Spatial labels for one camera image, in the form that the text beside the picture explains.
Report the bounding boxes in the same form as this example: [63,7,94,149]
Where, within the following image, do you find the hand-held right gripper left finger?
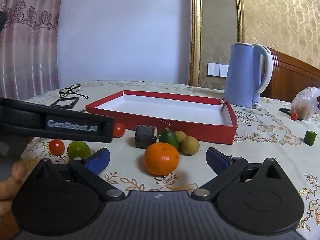
[34,147,126,202]

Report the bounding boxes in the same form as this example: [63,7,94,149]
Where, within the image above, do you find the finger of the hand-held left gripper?
[104,116,116,144]

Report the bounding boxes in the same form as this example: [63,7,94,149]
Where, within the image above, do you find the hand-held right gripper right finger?
[191,147,287,202]

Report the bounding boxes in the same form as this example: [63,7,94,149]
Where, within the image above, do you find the yellow-green round fruit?
[180,136,200,155]
[174,131,187,143]

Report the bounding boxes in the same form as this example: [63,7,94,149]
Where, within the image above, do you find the dark sugarcane piece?
[135,124,160,148]

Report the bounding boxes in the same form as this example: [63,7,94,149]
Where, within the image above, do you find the orange mandarin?
[144,142,180,176]

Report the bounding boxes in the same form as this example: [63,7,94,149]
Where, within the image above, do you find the red cardboard box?
[85,90,238,145]

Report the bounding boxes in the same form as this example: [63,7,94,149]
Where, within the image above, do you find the person's left hand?
[0,159,28,238]

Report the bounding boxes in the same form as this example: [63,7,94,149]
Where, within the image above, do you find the green round fruit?
[67,141,92,160]

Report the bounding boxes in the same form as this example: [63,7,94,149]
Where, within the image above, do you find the black eyeglasses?
[59,84,89,99]

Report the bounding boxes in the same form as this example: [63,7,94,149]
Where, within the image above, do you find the dark green lime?
[159,129,180,151]

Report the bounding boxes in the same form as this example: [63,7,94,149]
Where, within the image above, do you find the cream lace tablecloth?
[20,80,320,230]

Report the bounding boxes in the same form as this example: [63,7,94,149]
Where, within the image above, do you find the pink patterned curtain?
[0,0,66,100]

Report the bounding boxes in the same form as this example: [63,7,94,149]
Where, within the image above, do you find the blue electric kettle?
[223,42,273,108]

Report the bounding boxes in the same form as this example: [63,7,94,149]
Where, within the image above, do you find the green cucumber piece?
[304,130,317,146]

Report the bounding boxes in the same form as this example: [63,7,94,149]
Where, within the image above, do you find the clear plastic bag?
[291,87,320,120]

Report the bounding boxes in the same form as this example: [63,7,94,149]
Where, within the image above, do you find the wooden headboard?
[260,47,320,103]

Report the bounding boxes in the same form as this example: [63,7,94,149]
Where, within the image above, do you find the black square plastic frame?
[49,96,79,109]

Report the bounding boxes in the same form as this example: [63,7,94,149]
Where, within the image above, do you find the white wall light switch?
[207,63,229,77]

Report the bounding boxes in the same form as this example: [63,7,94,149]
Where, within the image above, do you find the gold wall trim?
[189,0,202,87]
[233,0,245,43]

